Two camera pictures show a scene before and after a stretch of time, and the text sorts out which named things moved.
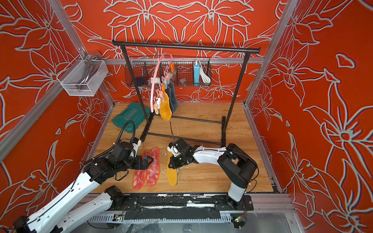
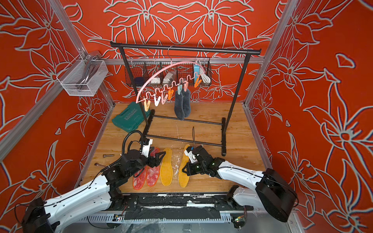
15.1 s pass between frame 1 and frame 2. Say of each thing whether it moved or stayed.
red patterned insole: stayed
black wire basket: stayed
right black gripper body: moved
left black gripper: moved
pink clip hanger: moved
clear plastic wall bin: stayed
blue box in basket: stayed
